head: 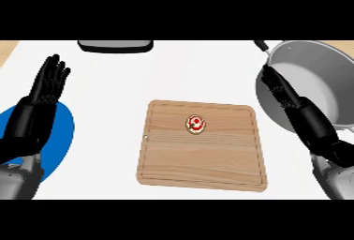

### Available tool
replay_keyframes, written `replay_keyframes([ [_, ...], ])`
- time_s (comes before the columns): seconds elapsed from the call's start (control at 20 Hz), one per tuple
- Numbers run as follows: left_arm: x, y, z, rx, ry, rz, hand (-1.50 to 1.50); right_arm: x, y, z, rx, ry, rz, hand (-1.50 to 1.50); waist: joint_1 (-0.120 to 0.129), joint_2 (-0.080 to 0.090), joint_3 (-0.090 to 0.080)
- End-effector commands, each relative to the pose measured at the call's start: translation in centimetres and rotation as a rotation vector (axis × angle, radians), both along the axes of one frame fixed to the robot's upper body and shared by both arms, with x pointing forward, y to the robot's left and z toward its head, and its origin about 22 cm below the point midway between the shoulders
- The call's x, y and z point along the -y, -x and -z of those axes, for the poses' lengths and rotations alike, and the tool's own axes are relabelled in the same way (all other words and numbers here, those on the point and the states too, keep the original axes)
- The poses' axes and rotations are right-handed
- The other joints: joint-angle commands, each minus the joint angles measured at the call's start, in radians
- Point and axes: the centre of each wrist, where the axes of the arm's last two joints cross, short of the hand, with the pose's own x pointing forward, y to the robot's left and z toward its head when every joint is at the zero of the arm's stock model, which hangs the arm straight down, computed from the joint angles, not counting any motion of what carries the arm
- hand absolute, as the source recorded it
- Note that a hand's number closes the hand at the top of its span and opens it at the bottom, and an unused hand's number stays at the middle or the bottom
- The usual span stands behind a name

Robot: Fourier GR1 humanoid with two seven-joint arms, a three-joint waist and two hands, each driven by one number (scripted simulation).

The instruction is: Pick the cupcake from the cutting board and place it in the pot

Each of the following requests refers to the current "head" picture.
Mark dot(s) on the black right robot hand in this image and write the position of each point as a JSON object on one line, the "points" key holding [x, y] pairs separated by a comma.
{"points": [[312, 125]]}

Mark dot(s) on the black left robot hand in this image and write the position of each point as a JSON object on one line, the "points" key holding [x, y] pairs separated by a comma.
{"points": [[32, 115]]}

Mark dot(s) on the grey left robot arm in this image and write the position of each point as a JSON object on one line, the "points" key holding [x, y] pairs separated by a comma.
{"points": [[17, 179]]}

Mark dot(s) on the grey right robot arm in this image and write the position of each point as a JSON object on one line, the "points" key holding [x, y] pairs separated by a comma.
{"points": [[331, 179]]}

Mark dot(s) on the grey metal pot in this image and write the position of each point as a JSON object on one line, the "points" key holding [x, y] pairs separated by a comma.
{"points": [[317, 84]]}

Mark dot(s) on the wooden cutting board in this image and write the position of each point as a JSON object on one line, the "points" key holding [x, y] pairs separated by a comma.
{"points": [[200, 144]]}

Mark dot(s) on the red and white cupcake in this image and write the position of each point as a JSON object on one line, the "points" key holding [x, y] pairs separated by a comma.
{"points": [[194, 124]]}

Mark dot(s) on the blue round placemat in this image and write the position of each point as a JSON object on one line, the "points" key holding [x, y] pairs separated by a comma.
{"points": [[59, 134]]}

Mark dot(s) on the dark grey appliance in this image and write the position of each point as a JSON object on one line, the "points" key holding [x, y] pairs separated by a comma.
{"points": [[115, 46]]}

